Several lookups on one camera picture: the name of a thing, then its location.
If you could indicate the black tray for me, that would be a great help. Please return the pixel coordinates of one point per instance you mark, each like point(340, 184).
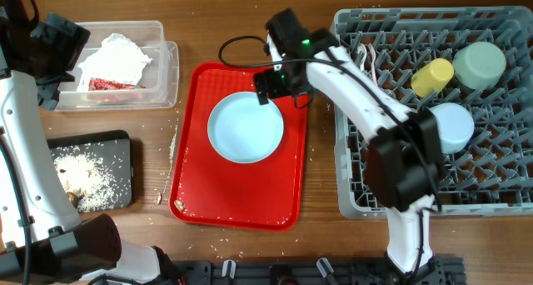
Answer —
point(114, 146)

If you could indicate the red plastic tray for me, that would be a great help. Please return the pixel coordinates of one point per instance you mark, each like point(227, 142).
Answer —
point(208, 189)

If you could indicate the white plastic spoon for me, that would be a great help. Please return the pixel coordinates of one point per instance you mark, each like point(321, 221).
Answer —
point(361, 55)

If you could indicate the yellow plastic cup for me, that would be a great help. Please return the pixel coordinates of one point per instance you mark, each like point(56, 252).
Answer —
point(432, 77)

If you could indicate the pale green bowl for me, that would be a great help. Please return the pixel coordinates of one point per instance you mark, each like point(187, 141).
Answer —
point(479, 66)

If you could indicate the red strawberry snack wrapper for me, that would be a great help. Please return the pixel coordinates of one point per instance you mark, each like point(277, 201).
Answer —
point(98, 84)

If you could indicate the light blue plate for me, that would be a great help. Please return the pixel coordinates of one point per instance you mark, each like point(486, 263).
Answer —
point(243, 131)

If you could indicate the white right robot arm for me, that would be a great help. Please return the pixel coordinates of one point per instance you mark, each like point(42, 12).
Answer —
point(404, 162)

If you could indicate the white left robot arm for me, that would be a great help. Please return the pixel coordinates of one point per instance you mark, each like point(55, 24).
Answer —
point(46, 241)

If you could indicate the white plastic fork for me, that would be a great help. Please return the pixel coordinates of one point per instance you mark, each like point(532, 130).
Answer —
point(373, 63)

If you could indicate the black mounting rail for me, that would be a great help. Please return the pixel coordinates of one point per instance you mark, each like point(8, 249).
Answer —
point(379, 270)

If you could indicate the clear plastic bin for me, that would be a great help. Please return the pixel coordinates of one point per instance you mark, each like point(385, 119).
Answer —
point(137, 31)

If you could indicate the light blue bowl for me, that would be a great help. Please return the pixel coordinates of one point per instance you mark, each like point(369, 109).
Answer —
point(455, 126)

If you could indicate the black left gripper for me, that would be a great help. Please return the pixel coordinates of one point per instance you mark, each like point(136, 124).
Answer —
point(72, 41)

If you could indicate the food scraps and rice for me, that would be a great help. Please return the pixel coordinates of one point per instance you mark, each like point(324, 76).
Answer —
point(88, 178)

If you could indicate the grey dishwasher rack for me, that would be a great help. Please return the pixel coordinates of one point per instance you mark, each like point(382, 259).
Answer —
point(492, 175)

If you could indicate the white napkin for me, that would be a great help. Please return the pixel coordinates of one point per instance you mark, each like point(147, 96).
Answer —
point(119, 59)

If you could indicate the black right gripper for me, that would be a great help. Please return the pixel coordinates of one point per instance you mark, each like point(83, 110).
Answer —
point(276, 88)

